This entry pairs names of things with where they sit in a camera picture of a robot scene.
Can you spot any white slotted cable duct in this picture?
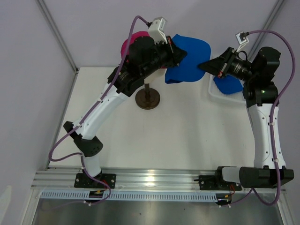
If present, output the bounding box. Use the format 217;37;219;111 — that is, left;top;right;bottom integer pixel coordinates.
40;190;218;203

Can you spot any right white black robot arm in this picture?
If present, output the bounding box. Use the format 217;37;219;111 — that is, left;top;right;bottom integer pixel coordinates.
198;47;294;189

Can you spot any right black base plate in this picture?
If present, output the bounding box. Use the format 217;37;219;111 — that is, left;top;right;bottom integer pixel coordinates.
194;175;242;191

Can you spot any corner aluminium profile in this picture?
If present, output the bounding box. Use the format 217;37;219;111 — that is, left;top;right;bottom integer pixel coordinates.
248;0;288;59
35;0;78;73

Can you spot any right corner aluminium profile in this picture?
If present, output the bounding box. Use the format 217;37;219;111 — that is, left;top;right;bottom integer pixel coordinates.
248;0;288;59

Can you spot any white perforated plastic basket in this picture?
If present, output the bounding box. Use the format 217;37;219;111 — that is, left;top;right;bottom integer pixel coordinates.
208;75;246;105

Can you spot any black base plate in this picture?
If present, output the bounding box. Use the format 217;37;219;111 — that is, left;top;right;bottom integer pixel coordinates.
194;175;242;191
74;172;117;189

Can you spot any left corner aluminium profile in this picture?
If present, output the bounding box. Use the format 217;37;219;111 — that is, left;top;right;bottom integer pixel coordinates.
35;0;78;73

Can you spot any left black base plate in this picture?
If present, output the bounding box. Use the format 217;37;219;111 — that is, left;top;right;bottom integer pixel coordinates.
74;172;117;189

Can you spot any blue baseball cap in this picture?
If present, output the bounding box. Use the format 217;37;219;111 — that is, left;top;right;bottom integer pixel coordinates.
213;75;243;95
165;34;211;84

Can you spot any aluminium extrusion rail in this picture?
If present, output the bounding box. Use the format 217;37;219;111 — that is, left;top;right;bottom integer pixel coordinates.
30;165;287;194

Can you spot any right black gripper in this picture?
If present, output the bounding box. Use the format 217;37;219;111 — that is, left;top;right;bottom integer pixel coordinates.
198;47;258;83

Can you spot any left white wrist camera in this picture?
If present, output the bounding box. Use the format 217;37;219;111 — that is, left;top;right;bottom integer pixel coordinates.
148;17;167;44

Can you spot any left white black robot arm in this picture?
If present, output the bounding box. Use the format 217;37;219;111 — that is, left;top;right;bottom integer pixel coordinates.
63;36;188;188

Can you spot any cream mannequin head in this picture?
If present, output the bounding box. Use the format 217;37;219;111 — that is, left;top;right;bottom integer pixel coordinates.
144;68;167;84

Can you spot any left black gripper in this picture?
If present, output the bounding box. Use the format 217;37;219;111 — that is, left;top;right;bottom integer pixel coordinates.
141;36;188;79

